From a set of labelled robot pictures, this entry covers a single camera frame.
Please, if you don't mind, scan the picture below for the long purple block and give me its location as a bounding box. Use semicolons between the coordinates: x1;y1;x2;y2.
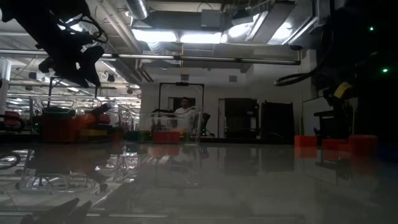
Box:
90;103;113;118

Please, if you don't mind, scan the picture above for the long yellow block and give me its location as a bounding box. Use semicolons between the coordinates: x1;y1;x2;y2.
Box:
80;129;108;137

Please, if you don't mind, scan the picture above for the red storage crate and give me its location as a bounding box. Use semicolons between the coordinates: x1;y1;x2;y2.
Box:
3;110;22;127

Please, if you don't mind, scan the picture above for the black cabinet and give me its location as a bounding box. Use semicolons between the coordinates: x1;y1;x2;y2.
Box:
223;98;261;138
260;101;295;139

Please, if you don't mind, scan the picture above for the person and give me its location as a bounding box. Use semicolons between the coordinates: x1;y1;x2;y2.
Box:
172;96;196;131

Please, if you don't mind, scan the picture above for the long red block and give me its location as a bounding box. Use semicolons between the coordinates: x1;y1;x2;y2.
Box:
348;134;379;156
322;139;349;152
42;116;78;143

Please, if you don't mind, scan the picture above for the clear plastic bin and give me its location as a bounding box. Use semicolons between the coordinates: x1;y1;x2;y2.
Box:
29;95;142;144
138;105;206;146

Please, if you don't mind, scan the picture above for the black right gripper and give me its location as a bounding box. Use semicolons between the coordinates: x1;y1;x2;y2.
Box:
324;52;398;139

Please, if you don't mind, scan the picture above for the whiteboard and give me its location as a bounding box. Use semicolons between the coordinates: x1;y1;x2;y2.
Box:
302;96;326;137

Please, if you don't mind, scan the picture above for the black metal rig frame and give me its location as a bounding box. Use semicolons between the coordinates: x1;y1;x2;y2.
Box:
158;82;205;109

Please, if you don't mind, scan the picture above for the long ceiling light fixture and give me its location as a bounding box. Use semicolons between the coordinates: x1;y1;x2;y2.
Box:
118;54;302;65

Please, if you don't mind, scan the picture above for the long blue block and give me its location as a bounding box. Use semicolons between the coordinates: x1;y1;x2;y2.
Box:
377;142;398;161

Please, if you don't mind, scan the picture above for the long orange block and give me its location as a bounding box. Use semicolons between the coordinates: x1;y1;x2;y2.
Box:
77;113;98;130
294;135;318;147

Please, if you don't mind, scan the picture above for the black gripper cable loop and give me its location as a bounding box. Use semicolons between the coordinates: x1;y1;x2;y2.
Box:
273;58;329;87

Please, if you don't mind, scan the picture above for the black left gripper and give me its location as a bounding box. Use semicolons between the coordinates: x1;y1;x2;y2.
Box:
34;18;108;90

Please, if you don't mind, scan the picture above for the silver round ceiling duct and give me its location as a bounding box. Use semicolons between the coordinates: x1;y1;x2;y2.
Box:
124;0;150;20

